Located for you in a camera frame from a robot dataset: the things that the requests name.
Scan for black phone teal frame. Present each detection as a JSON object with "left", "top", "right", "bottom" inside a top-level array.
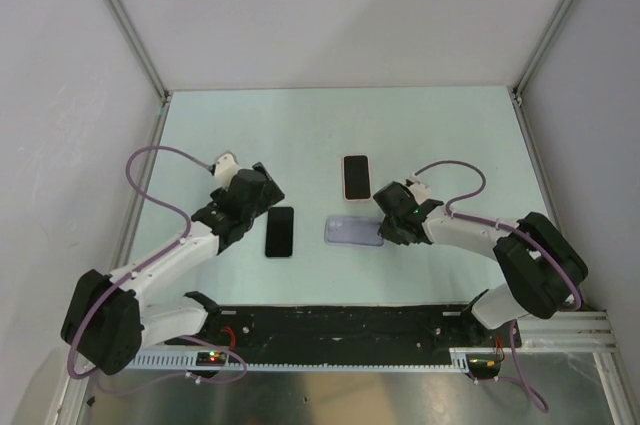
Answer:
[{"left": 265, "top": 206, "right": 294, "bottom": 258}]

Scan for lilac phone case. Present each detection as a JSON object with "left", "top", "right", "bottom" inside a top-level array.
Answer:
[{"left": 324, "top": 215, "right": 384, "bottom": 248}]

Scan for black phone purple frame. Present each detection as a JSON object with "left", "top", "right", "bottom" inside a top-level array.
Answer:
[{"left": 343, "top": 155, "right": 372, "bottom": 200}]

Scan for pink phone case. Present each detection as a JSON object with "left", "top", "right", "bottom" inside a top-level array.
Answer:
[{"left": 341, "top": 154, "right": 374, "bottom": 203}]

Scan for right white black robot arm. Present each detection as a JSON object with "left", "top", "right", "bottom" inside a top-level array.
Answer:
[{"left": 373, "top": 179, "right": 588, "bottom": 346}]

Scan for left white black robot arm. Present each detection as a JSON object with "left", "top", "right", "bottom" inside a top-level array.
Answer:
[{"left": 61, "top": 153, "right": 285, "bottom": 379}]

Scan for left small circuit board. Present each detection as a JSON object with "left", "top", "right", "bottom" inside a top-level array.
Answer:
[{"left": 196, "top": 351, "right": 228, "bottom": 366}]

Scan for small circuit board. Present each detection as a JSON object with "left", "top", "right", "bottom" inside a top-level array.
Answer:
[
  {"left": 466, "top": 355, "right": 503, "bottom": 381},
  {"left": 196, "top": 351, "right": 228, "bottom": 366}
]

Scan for right small circuit board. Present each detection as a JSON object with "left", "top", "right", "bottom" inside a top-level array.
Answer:
[{"left": 466, "top": 355, "right": 503, "bottom": 381}]

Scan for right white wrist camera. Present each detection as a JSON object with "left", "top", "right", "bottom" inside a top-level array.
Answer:
[{"left": 405, "top": 175, "right": 431, "bottom": 198}]

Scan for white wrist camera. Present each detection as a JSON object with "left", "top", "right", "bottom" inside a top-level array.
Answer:
[
  {"left": 405, "top": 175, "right": 431, "bottom": 198},
  {"left": 210, "top": 151, "right": 241, "bottom": 187}
]

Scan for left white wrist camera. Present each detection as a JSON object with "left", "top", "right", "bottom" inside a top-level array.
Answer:
[{"left": 210, "top": 151, "right": 241, "bottom": 187}]

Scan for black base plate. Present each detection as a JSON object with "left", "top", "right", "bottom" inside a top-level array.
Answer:
[{"left": 191, "top": 304, "right": 521, "bottom": 349}]

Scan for grey slotted cable duct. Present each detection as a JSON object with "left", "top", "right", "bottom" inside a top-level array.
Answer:
[{"left": 125, "top": 348, "right": 468, "bottom": 373}]

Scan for left aluminium frame post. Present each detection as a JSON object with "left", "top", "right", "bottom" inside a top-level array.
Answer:
[{"left": 74, "top": 0, "right": 171, "bottom": 106}]

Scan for aluminium frame post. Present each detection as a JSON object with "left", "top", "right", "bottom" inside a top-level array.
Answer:
[
  {"left": 74, "top": 0, "right": 171, "bottom": 106},
  {"left": 512, "top": 0, "right": 609, "bottom": 106}
]

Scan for right aluminium frame post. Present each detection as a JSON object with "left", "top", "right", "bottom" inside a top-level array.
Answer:
[{"left": 512, "top": 0, "right": 609, "bottom": 106}]

